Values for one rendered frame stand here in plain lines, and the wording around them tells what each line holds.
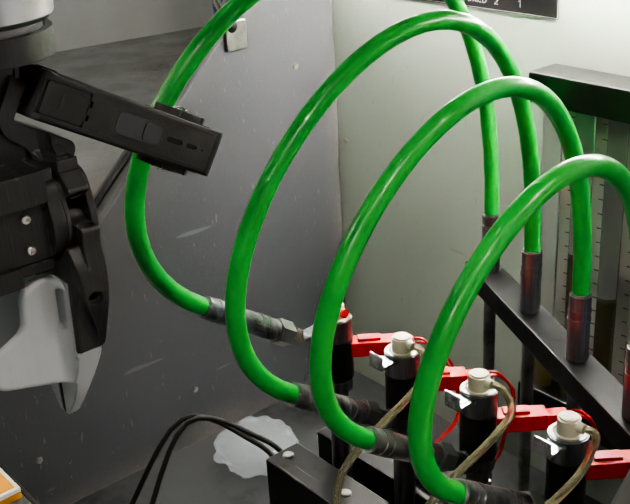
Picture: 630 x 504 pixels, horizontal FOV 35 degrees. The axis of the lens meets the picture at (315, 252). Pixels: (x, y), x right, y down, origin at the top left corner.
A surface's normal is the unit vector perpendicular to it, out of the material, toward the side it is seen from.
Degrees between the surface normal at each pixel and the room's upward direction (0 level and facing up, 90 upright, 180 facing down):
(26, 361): 93
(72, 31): 90
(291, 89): 90
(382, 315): 90
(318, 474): 0
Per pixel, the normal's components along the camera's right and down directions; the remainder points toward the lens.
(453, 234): -0.76, 0.30
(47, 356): 0.65, 0.33
